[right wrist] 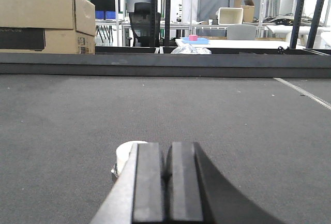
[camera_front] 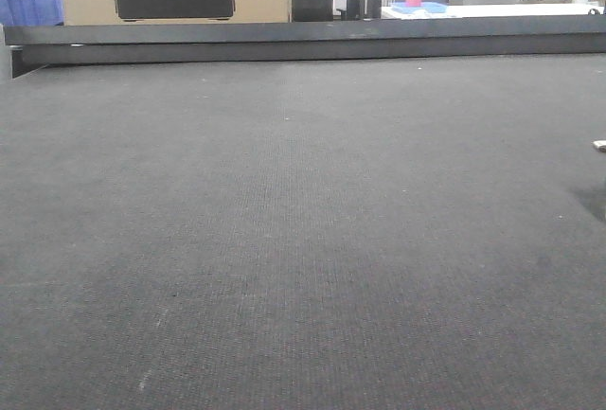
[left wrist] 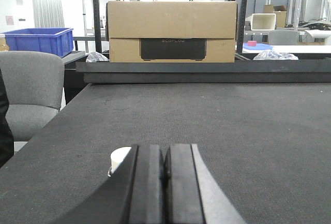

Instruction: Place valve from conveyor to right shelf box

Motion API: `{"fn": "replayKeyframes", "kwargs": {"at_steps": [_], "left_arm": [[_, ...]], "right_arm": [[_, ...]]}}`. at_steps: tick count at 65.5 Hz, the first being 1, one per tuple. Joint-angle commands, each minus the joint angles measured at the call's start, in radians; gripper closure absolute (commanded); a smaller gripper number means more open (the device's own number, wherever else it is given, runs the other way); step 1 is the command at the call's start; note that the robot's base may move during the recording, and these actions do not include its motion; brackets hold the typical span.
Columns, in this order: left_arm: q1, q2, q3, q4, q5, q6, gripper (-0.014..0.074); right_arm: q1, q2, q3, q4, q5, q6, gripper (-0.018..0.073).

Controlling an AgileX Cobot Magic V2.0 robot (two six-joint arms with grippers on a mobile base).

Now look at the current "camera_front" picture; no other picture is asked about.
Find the lower cardboard box black print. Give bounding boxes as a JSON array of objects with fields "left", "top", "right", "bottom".
[{"left": 62, "top": 0, "right": 292, "bottom": 26}]

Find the small object at belt edge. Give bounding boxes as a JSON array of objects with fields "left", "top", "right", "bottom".
[{"left": 592, "top": 140, "right": 606, "bottom": 152}]

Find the black conveyor side rail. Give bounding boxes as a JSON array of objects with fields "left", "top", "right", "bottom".
[{"left": 3, "top": 14, "right": 605, "bottom": 66}]

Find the blue shallow tray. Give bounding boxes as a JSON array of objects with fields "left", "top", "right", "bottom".
[{"left": 391, "top": 2, "right": 448, "bottom": 14}]

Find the blue plastic crate background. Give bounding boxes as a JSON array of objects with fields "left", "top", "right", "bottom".
[{"left": 1, "top": 0, "right": 63, "bottom": 27}]

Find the dark grey conveyor belt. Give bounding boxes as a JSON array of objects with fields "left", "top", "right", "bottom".
[{"left": 1, "top": 55, "right": 605, "bottom": 409}]

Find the white table background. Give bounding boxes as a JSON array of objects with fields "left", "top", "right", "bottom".
[{"left": 382, "top": 3, "right": 604, "bottom": 20}]

